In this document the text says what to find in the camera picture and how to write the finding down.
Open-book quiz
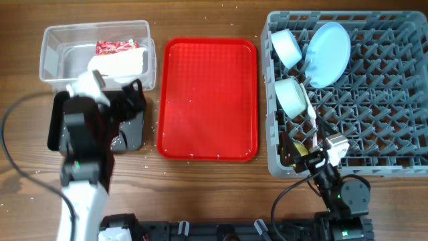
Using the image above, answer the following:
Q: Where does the yellow plastic cup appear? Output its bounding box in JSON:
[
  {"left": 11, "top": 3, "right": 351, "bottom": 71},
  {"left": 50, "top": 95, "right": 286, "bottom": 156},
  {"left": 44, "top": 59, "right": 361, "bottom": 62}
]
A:
[{"left": 280, "top": 142, "right": 308, "bottom": 168}]

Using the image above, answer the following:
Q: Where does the white plastic fork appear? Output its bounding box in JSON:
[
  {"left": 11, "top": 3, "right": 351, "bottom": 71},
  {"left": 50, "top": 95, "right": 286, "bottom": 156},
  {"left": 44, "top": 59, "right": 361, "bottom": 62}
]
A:
[{"left": 310, "top": 118, "right": 318, "bottom": 149}]

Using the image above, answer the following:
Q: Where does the white napkin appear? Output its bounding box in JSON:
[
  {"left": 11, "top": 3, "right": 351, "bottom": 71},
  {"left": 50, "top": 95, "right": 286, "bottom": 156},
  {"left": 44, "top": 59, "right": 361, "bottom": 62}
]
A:
[{"left": 88, "top": 48, "right": 147, "bottom": 77}]

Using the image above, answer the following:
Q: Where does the red strawberry candy wrapper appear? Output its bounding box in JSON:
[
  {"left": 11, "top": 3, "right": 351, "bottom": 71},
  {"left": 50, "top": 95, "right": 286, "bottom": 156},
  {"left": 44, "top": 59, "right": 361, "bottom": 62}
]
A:
[{"left": 96, "top": 39, "right": 139, "bottom": 56}]

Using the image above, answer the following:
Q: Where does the light green bowl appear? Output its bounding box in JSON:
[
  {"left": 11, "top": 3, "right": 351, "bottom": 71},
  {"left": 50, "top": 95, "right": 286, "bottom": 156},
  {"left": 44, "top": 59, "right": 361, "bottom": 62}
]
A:
[{"left": 275, "top": 78, "right": 307, "bottom": 118}]

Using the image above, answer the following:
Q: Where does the light blue plate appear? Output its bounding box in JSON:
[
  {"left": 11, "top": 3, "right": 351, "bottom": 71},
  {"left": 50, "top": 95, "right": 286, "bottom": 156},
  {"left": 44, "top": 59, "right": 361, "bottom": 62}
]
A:
[{"left": 305, "top": 22, "right": 351, "bottom": 88}]

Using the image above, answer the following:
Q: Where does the light blue bowl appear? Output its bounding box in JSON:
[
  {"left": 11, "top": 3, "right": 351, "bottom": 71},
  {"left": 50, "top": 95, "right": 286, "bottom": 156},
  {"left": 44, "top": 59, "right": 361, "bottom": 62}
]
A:
[{"left": 271, "top": 29, "right": 302, "bottom": 69}]

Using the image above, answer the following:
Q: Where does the white plastic spoon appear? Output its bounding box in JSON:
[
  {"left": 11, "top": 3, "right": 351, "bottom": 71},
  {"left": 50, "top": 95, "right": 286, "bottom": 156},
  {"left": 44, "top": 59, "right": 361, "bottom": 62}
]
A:
[{"left": 300, "top": 83, "right": 316, "bottom": 120}]

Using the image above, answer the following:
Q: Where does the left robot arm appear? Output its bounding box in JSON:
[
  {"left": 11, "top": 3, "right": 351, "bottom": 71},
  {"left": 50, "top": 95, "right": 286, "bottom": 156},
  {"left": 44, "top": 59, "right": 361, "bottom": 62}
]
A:
[{"left": 57, "top": 79, "right": 146, "bottom": 240}]

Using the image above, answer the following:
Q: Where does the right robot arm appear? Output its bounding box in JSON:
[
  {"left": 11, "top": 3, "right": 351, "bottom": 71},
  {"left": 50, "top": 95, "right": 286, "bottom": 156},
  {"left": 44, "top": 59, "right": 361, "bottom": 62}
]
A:
[{"left": 282, "top": 132, "right": 375, "bottom": 240}]

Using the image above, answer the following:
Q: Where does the black food waste tray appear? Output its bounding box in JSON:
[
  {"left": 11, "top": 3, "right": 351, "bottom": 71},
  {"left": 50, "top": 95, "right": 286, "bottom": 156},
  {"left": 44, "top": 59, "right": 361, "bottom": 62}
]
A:
[{"left": 47, "top": 91, "right": 144, "bottom": 153}]

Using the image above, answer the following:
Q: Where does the grey dishwasher rack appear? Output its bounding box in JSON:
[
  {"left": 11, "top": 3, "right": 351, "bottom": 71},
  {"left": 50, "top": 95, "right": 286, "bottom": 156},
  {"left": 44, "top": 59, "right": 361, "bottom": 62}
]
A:
[{"left": 261, "top": 11, "right": 427, "bottom": 178}]

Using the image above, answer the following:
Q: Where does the red plastic tray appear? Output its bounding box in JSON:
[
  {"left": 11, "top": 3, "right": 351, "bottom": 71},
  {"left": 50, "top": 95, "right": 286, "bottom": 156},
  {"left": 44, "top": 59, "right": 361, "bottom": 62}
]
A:
[{"left": 156, "top": 37, "right": 258, "bottom": 162}]

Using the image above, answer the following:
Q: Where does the clear plastic bin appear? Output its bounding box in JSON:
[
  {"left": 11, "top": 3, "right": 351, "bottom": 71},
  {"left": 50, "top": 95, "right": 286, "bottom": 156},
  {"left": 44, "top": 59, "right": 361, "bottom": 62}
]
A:
[{"left": 39, "top": 20, "right": 156, "bottom": 91}]

